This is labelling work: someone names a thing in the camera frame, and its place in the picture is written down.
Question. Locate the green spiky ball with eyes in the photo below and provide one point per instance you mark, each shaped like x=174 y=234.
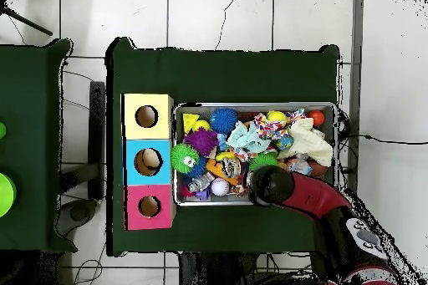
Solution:
x=180 y=156

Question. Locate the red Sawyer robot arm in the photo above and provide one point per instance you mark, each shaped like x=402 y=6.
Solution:
x=311 y=194

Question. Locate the wooden box with three holes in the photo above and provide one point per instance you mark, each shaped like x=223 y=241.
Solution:
x=157 y=131

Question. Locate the shallow clear mesh bin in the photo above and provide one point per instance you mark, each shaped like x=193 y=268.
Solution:
x=214 y=200

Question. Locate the purple spiky toy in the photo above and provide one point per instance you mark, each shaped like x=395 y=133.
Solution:
x=201 y=140

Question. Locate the blue spiky ball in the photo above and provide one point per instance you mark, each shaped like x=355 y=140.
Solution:
x=199 y=169
x=223 y=120

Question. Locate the crushed silver drink can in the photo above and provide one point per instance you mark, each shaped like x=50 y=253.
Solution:
x=230 y=166

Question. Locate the light blue cloth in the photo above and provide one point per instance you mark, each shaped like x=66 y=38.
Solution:
x=247 y=138

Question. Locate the plain green spiky ball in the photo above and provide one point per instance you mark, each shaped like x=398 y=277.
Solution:
x=262 y=161

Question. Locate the colourful patterned cloth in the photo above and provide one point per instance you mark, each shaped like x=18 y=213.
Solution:
x=267 y=129

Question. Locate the yellow ball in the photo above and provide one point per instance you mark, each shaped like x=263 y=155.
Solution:
x=277 y=117

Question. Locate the cream white cloth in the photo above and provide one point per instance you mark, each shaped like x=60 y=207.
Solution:
x=307 y=141

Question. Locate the dark green side tablecloth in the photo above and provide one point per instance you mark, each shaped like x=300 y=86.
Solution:
x=30 y=131

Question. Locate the small green object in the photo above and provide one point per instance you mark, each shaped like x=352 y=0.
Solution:
x=2 y=130

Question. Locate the lime green bowl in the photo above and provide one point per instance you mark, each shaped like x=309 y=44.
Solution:
x=6 y=194

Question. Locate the black tripod leg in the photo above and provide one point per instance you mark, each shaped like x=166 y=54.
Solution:
x=30 y=23

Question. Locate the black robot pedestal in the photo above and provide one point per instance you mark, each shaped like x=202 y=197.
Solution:
x=217 y=271

